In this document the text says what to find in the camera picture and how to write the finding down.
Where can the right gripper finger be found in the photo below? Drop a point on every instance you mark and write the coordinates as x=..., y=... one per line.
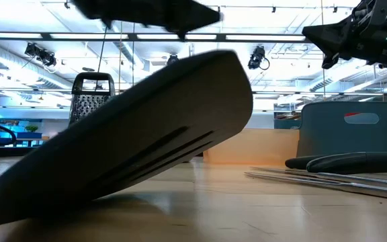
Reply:
x=330, y=61
x=334, y=37

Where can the plain black plastic ladle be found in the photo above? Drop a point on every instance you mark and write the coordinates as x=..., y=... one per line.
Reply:
x=296, y=163

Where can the silver table knife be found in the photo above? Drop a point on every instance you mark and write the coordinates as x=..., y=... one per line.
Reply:
x=281, y=170
x=281, y=179

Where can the black hanging studio light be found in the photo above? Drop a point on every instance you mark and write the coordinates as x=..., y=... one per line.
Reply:
x=34, y=50
x=257, y=57
x=48, y=58

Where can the dark blue-teal plastic bin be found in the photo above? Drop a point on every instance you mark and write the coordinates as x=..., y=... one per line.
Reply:
x=324, y=134

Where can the orange translucent plastic bin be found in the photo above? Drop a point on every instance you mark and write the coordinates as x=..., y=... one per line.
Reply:
x=247, y=148

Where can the small green plant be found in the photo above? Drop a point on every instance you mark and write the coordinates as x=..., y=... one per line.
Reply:
x=31, y=128

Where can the black ceiling rail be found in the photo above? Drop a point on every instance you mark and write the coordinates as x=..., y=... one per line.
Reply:
x=79, y=36

